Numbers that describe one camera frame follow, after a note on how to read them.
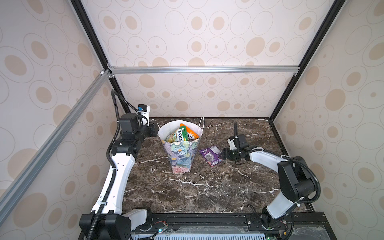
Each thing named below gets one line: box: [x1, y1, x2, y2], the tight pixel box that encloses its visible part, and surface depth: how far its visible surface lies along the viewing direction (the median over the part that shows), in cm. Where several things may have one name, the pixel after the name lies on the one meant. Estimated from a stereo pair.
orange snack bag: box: [180, 123, 200, 142], surface depth 85 cm
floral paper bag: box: [158, 116, 205, 174], surface depth 82 cm
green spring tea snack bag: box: [166, 126, 189, 143], surface depth 83 cm
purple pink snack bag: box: [199, 145, 222, 168], surface depth 97 cm
